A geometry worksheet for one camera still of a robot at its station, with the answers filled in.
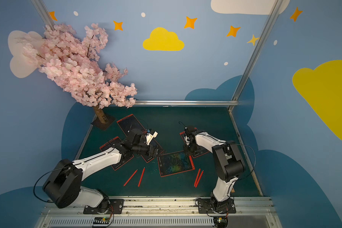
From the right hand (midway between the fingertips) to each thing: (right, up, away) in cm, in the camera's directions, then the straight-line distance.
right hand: (191, 151), depth 95 cm
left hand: (-19, +5, -13) cm, 23 cm away
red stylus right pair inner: (+2, -14, -11) cm, 17 cm away
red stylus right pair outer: (+3, -14, -11) cm, 18 cm away
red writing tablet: (-47, +19, +18) cm, 54 cm away
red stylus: (-38, -14, -11) cm, 42 cm away
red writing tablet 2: (-29, -4, -4) cm, 30 cm away
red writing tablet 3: (-34, +5, -31) cm, 46 cm away
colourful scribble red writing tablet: (-12, -7, -4) cm, 14 cm away
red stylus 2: (-32, -13, -11) cm, 36 cm away
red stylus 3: (0, -6, -4) cm, 8 cm away
